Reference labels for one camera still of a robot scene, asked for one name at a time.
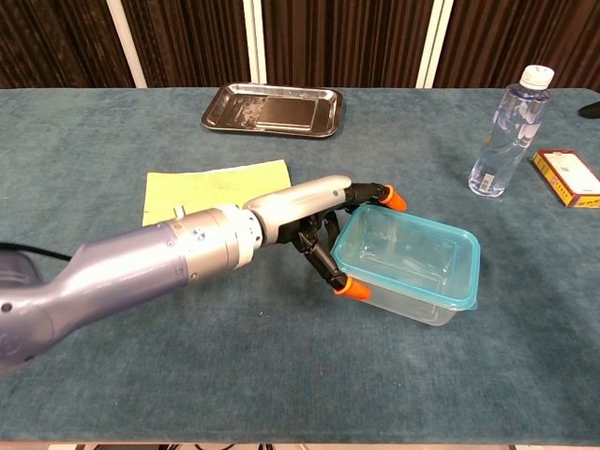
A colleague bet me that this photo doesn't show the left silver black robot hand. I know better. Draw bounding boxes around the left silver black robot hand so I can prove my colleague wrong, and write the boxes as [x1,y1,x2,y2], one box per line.
[243,174,408,301]

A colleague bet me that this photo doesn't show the clear teal-rimmed plastic container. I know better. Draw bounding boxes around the clear teal-rimmed plastic container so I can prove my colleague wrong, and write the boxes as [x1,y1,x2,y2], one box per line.
[333,208,477,328]

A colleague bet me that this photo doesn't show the teal plastic container lid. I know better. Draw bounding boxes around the teal plastic container lid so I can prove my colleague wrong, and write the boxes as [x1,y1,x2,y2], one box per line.
[330,203,483,311]

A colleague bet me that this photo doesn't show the clear water bottle white cap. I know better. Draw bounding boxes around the clear water bottle white cap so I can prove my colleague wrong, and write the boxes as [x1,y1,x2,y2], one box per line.
[467,64,556,199]

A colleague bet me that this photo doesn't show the stainless steel tray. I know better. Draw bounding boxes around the stainless steel tray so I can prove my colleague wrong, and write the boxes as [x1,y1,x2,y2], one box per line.
[201,82,344,140]

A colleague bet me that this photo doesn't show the kraft spiral notebook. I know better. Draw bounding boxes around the kraft spiral notebook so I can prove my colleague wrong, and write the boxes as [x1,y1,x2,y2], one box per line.
[142,158,293,228]

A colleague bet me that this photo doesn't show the blue felt table cloth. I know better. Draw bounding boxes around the blue felt table cloth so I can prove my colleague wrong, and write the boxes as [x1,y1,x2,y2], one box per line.
[0,86,600,444]

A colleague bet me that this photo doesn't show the dark partition panel white frame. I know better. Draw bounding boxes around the dark partition panel white frame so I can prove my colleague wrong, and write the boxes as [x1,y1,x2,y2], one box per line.
[252,0,454,89]
[121,0,268,88]
[433,0,600,90]
[0,0,146,89]

